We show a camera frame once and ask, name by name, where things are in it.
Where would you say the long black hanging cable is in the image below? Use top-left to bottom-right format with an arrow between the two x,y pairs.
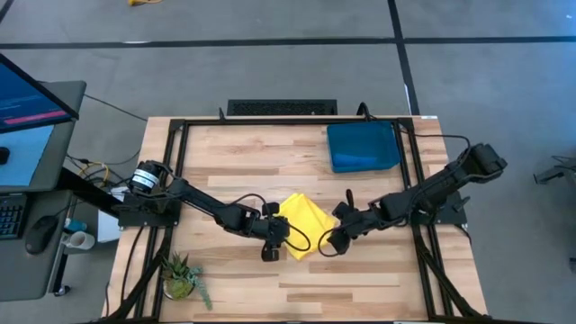
356,102 -> 472,154

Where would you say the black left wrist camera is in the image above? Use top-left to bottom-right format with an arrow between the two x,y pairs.
274,218 -> 292,245

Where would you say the thin yellow wire loop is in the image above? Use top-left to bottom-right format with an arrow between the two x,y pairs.
78,160 -> 112,186

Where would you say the black backlit keyboard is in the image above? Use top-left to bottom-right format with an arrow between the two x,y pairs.
0,193 -> 29,241

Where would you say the yellow microfiber towel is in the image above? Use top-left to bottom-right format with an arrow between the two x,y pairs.
274,193 -> 339,262

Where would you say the grey computer desk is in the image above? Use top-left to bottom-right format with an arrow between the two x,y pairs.
0,80 -> 88,302

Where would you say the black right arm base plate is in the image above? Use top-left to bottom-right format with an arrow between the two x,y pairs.
407,191 -> 469,226

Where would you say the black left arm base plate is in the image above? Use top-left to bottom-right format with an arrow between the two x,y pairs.
117,191 -> 181,229

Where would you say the white mug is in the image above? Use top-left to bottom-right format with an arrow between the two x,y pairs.
60,229 -> 96,251

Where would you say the folded dark teal cloth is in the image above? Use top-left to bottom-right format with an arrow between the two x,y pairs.
326,120 -> 401,175

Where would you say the black computer mouse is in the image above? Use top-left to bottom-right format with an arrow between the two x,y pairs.
22,215 -> 59,257

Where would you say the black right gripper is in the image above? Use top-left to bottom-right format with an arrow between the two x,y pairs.
326,188 -> 374,257

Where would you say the black computer monitor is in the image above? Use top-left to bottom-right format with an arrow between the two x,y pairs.
0,52 -> 81,135

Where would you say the white box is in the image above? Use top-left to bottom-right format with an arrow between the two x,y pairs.
96,185 -> 128,245

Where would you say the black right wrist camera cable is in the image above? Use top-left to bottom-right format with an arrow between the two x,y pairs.
317,224 -> 347,258

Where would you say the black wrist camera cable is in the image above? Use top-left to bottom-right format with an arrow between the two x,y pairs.
317,224 -> 347,258
227,193 -> 312,253

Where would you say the thin black cable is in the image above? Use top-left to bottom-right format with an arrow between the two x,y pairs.
83,93 -> 149,122

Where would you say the black metal beam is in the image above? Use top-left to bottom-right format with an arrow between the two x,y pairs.
56,166 -> 122,218

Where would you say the potted green succulent plant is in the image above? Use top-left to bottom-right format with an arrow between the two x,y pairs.
160,251 -> 214,311

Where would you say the black left wrist camera cable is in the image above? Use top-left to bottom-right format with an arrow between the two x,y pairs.
227,193 -> 312,253

